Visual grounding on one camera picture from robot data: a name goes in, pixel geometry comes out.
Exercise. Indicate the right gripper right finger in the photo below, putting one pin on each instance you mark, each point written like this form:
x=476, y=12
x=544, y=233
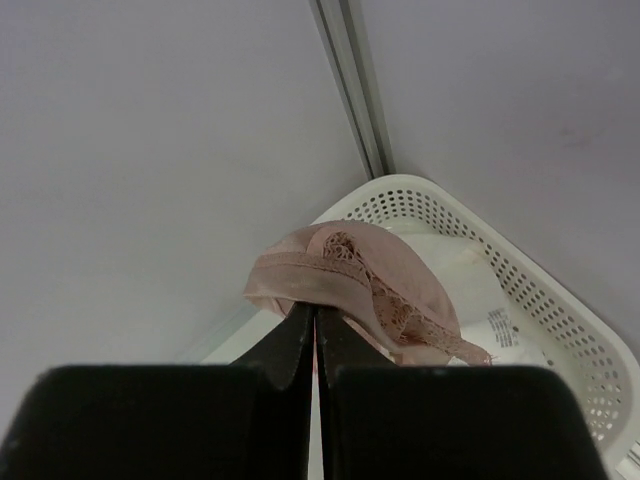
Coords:
x=382, y=421

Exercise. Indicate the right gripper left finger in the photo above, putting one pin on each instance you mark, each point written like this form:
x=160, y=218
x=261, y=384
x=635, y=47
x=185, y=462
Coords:
x=249, y=419

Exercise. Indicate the pink lace bra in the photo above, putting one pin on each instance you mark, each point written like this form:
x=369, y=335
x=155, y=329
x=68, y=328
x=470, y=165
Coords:
x=378, y=284

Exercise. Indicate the white cloth in basket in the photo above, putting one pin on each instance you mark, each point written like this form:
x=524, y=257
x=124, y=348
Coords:
x=481, y=305

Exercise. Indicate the white perforated plastic basket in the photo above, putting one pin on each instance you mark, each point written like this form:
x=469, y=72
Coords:
x=588, y=355

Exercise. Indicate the right aluminium frame post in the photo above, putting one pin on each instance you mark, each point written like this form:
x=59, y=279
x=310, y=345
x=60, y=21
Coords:
x=342, y=30

